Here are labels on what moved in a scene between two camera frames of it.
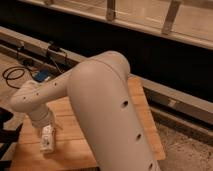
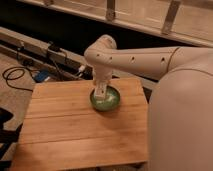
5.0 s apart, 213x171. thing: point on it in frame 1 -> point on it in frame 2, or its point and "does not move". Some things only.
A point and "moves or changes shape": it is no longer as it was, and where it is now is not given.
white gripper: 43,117 -> 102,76
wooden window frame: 185,21 does not move
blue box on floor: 41,75 does not move
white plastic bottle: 47,139 moves or changes shape
